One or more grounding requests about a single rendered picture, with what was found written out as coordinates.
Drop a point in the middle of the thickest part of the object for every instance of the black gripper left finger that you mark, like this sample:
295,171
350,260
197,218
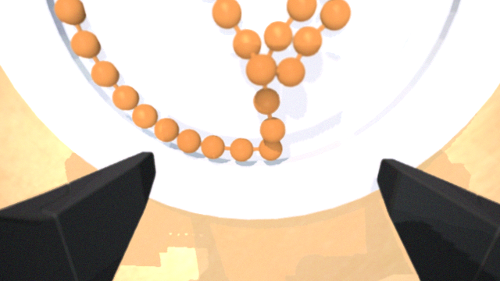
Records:
79,231

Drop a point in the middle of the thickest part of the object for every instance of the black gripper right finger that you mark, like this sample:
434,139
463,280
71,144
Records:
449,233

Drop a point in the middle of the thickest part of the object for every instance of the white round board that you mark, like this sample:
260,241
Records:
399,81

